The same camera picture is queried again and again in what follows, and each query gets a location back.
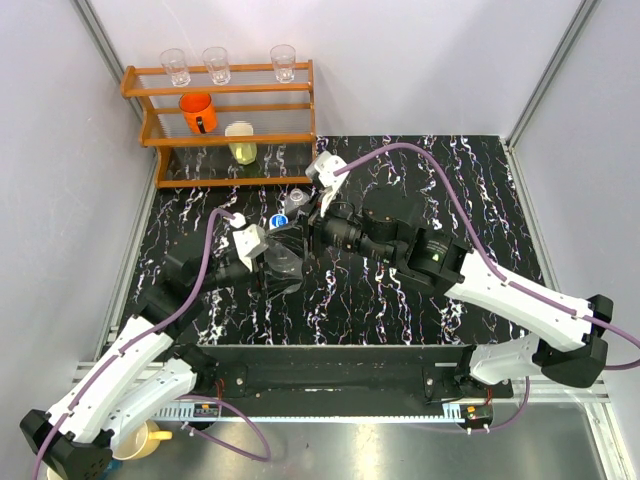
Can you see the yellow mug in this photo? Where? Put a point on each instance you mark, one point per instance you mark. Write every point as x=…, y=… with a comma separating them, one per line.
x=142, y=443

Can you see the middle drinking glass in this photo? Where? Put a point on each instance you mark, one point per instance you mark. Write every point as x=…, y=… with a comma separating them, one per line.
x=216, y=61

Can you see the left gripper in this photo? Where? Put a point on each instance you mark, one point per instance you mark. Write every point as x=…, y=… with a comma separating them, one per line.
x=271, y=284

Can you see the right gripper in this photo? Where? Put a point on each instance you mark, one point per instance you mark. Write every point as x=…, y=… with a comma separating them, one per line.
x=298, y=237

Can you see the left drinking glass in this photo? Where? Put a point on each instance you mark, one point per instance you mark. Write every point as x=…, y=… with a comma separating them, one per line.
x=175, y=66

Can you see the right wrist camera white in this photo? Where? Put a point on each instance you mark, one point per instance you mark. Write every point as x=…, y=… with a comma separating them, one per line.
x=322, y=173

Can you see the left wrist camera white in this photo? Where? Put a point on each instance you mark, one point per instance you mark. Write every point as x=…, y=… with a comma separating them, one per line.
x=249, y=240

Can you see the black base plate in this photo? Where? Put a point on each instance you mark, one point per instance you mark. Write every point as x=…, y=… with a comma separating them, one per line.
x=385, y=383

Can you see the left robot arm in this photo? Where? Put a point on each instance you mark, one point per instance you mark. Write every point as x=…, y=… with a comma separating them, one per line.
x=145, y=369

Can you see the pale yellow cup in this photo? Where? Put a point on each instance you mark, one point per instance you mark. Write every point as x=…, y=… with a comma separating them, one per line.
x=243, y=152

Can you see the wooden three-tier rack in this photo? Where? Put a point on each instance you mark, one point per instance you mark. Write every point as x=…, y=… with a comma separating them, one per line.
x=282, y=116

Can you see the orange mug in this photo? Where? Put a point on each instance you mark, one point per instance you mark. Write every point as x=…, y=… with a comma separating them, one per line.
x=199, y=112

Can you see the right drinking glass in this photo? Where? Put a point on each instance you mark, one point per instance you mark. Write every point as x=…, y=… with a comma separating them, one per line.
x=283, y=58

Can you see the labelled clear plastic bottle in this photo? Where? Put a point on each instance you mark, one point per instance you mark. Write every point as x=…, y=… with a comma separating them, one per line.
x=295, y=199

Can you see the dark blue mug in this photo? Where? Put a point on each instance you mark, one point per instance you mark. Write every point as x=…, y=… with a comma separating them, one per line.
x=113, y=466

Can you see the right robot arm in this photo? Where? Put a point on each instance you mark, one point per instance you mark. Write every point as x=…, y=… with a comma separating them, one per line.
x=564, y=342

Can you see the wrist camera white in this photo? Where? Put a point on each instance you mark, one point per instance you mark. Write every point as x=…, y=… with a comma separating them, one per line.
x=322, y=173
x=249, y=240

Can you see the drinking glass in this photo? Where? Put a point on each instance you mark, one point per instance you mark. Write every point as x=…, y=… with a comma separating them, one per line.
x=175, y=66
x=216, y=61
x=283, y=58

